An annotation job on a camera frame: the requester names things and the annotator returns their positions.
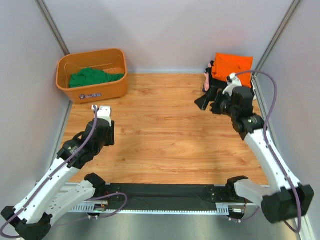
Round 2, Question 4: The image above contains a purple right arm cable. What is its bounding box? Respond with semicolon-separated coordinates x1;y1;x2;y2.
226;70;302;234

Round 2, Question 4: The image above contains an aluminium right corner post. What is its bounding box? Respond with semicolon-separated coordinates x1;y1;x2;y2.
252;0;303;77

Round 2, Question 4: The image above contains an aluminium right side rail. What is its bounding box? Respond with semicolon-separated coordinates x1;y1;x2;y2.
252;74;278;146

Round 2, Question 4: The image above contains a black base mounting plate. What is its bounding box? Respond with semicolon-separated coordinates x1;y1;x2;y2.
105;183;246;211

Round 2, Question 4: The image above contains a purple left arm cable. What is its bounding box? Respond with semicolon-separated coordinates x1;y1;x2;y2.
0;104;128;238

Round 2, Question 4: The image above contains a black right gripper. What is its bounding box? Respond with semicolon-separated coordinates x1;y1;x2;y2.
194;86;238;120

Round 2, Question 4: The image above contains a green t shirt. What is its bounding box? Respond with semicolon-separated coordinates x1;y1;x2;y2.
68;67;124;88

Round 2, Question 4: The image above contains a white slotted cable duct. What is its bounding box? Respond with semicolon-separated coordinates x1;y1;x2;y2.
69;202;231;215

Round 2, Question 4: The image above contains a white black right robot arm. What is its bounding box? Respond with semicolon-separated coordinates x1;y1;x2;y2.
194;86;315;224

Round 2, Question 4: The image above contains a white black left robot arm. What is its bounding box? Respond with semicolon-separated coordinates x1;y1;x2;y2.
1;117;115;240

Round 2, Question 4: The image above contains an aluminium left corner post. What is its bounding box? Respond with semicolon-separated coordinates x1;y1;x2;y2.
34;0;70;56

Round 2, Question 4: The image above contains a black folded t shirt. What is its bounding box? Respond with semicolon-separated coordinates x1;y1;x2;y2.
205;60;228;89

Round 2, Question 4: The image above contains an aluminium front frame rail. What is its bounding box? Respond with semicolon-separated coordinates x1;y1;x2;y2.
34;181;271;207

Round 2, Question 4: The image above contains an aluminium corner post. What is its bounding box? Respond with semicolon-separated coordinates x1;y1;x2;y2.
34;0;70;56
252;0;303;77

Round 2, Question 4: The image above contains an orange plastic basket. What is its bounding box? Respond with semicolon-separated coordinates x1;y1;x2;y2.
56;48;128;104

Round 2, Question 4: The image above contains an orange t shirt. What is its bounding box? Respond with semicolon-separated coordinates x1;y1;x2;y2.
212;53;254;82

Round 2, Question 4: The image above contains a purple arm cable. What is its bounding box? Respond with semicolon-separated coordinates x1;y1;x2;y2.
226;70;302;234
0;104;128;238

